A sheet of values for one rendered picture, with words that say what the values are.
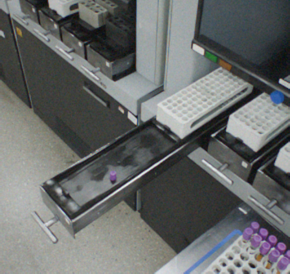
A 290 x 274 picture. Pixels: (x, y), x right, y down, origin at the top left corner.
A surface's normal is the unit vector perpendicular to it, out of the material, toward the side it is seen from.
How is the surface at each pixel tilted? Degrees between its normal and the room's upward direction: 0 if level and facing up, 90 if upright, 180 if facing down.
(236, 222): 0
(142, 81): 0
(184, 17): 90
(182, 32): 90
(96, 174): 0
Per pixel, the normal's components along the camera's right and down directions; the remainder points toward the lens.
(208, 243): 0.02, -0.71
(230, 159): -0.75, 0.46
